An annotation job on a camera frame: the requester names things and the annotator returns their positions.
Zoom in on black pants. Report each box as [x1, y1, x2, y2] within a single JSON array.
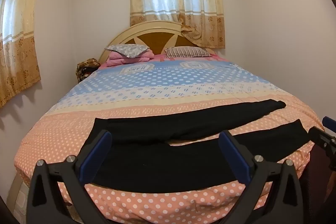
[[89, 99, 310, 194]]

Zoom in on cream wooden headboard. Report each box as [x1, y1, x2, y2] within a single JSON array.
[[98, 21, 200, 63]]

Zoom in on folded pink blanket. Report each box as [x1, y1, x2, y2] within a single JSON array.
[[106, 49, 155, 67]]

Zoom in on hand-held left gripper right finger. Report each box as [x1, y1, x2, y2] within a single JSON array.
[[219, 130, 309, 224]]

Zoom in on patterned bed base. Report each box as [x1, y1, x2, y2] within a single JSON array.
[[7, 174, 34, 224]]

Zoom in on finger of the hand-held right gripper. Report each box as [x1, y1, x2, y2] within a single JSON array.
[[308, 126, 336, 163], [323, 116, 336, 133]]

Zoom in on dotted pink and blue bedspread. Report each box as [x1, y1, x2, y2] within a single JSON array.
[[14, 55, 324, 224]]

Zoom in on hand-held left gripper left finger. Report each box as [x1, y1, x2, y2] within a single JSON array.
[[26, 130, 113, 224]]

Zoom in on dark maroon mesh cloth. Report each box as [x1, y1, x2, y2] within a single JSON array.
[[299, 142, 336, 224]]

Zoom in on grey floral pillow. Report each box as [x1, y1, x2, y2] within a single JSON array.
[[104, 44, 150, 59]]

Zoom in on brown patterned bag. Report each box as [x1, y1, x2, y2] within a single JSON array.
[[76, 57, 101, 83]]

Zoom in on striped pillow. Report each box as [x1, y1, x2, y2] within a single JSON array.
[[165, 46, 212, 59]]

